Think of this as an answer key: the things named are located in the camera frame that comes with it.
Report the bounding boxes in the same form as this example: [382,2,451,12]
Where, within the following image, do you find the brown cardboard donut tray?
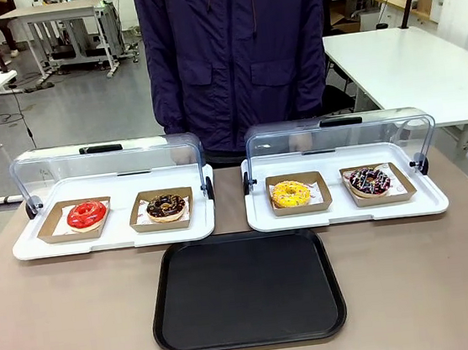
[338,158,418,211]
[33,195,116,246]
[125,185,197,235]
[264,169,334,218]

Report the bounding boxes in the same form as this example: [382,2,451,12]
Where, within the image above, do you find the person in dark trousers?
[0,0,23,60]

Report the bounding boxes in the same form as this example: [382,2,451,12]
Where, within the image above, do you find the black plastic serving tray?
[143,224,350,350]

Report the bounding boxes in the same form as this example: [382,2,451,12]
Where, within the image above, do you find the person's left hand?
[287,131,314,154]

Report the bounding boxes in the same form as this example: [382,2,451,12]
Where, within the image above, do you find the yellow sprinkled donut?
[269,177,313,211]

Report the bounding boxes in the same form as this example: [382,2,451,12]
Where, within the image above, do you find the black lid handle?
[319,115,364,129]
[78,142,124,156]

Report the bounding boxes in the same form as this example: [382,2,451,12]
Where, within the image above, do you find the red glazed donut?
[64,199,111,235]

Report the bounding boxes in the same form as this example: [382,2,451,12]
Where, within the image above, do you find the chocolate glazed donut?
[144,191,189,226]

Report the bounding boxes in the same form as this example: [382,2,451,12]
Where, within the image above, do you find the large white table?
[321,19,468,197]

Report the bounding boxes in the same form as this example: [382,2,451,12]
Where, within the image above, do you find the white display case base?
[239,135,451,237]
[4,161,222,264]

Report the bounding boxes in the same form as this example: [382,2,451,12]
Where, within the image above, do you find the clear display case lid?
[7,129,211,217]
[241,103,441,191]

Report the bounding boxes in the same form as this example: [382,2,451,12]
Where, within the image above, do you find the person in navy jacket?
[132,0,348,177]

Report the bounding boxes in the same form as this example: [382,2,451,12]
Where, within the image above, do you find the flat cardboard box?
[328,3,365,36]

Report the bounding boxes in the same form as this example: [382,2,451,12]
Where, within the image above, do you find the white table foot bar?
[0,192,25,206]

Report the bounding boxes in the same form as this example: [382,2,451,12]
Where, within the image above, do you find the chocolate donut with coloured sprinkles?
[346,163,393,201]

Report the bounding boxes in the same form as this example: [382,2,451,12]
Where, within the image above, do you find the grey workshop desk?
[0,0,130,91]

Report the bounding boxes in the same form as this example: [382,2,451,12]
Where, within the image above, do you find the black office chair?
[320,50,359,116]

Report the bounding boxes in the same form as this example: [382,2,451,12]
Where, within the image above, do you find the black floor cable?
[0,79,42,154]

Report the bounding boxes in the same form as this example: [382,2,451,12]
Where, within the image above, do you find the black lid hinge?
[409,151,430,176]
[24,196,45,221]
[199,175,217,201]
[240,170,259,196]

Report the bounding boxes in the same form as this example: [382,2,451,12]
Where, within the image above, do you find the person's right hand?
[171,144,198,168]

